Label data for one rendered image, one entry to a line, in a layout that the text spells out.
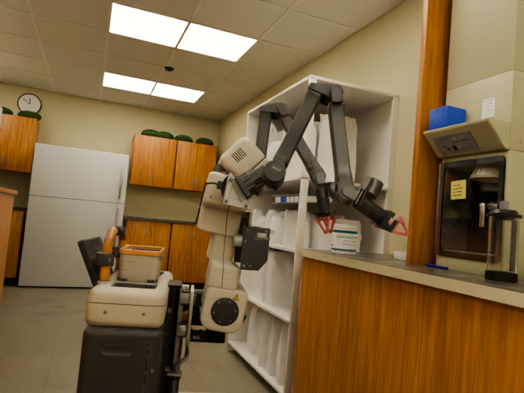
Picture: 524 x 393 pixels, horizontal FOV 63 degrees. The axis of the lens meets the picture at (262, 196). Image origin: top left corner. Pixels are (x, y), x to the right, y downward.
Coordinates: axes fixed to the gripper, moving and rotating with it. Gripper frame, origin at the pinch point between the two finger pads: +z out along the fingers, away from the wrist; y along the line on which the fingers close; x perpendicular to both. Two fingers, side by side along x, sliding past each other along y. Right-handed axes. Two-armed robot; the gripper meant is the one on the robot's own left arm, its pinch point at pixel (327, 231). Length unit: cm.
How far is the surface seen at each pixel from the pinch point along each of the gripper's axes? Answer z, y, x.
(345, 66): -133, 152, 37
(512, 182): -7, 8, -73
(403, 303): 31.0, -10.9, -31.6
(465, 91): -49, 21, -63
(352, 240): 6.0, 32.5, 3.3
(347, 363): 59, 4, 3
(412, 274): 20.0, -16.3, -38.6
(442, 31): -82, 32, -57
